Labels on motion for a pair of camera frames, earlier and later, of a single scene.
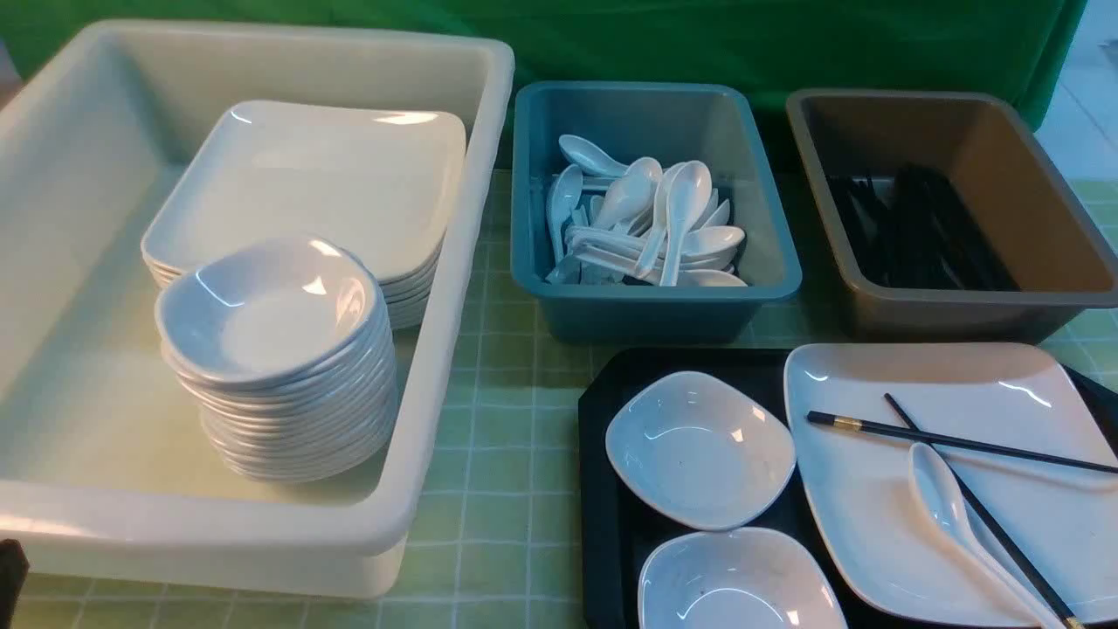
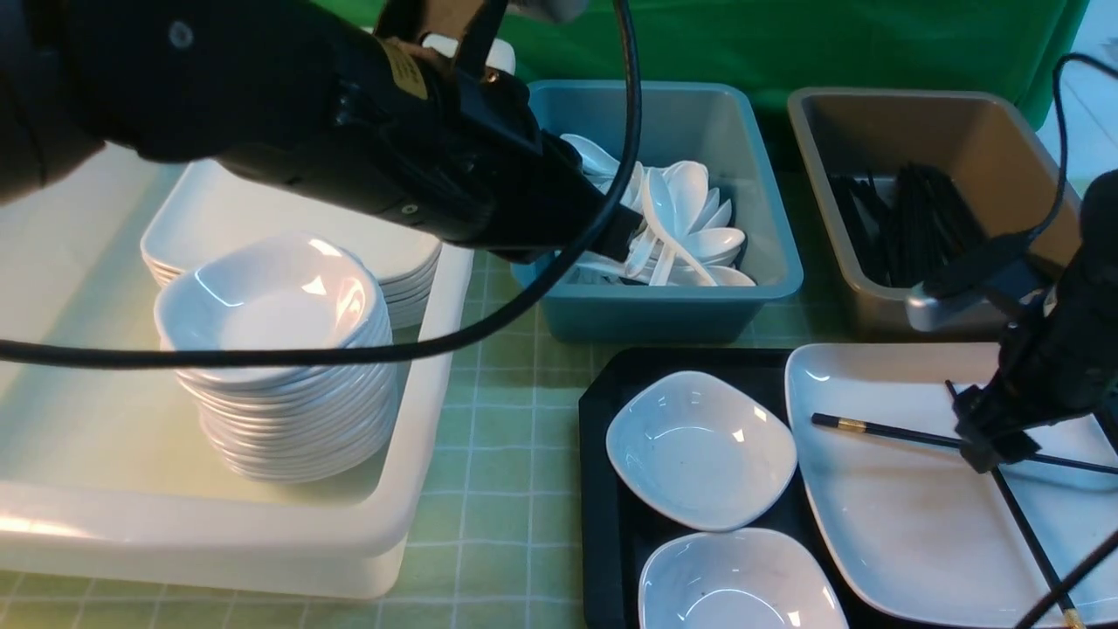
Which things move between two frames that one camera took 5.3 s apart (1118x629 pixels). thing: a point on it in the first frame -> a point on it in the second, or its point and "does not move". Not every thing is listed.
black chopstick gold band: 878,427 does not move
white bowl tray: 700,450 does not move
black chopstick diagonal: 1009,535 -> 1069,612
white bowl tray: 734,577 does not move
